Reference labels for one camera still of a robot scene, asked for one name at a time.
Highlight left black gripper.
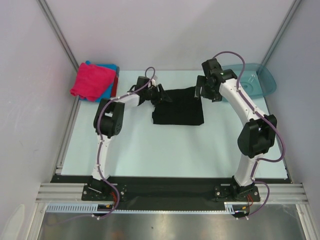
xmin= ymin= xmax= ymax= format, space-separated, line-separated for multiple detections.
xmin=144 ymin=84 xmax=172 ymax=108

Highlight black t shirt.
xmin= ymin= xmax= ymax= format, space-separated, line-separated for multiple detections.
xmin=152 ymin=86 xmax=205 ymax=126

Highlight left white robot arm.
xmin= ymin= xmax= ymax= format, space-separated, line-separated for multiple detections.
xmin=87 ymin=76 xmax=172 ymax=200

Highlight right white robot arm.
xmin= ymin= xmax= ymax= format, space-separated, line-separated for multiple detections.
xmin=195 ymin=58 xmax=277 ymax=201

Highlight red folded t shirt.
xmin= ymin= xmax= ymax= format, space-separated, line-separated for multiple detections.
xmin=110 ymin=73 xmax=119 ymax=97

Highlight blue folded t shirt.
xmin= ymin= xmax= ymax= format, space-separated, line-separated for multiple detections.
xmin=79 ymin=60 xmax=119 ymax=105

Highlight teal plastic bin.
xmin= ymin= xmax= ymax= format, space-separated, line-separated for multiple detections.
xmin=221 ymin=62 xmax=277 ymax=99

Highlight pink folded t shirt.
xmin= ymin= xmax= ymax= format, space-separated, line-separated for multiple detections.
xmin=69 ymin=62 xmax=116 ymax=102

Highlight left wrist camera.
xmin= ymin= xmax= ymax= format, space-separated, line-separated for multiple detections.
xmin=148 ymin=75 xmax=158 ymax=88

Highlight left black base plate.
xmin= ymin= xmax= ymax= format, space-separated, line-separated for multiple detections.
xmin=81 ymin=182 xmax=127 ymax=202

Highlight right aluminium corner post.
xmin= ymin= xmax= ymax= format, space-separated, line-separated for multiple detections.
xmin=260 ymin=0 xmax=304 ymax=66

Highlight aluminium corner post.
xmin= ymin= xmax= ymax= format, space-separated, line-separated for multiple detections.
xmin=260 ymin=0 xmax=304 ymax=66
xmin=36 ymin=0 xmax=79 ymax=71

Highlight right white cable duct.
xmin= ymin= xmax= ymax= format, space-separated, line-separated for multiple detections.
xmin=224 ymin=202 xmax=253 ymax=214

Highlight white cable duct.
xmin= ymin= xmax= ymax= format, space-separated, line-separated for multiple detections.
xmin=46 ymin=203 xmax=114 ymax=214
xmin=224 ymin=202 xmax=253 ymax=214

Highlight left white cable duct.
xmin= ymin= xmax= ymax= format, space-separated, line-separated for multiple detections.
xmin=46 ymin=203 xmax=114 ymax=214

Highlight left aluminium corner post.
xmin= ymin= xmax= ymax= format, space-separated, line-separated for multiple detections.
xmin=36 ymin=0 xmax=79 ymax=71

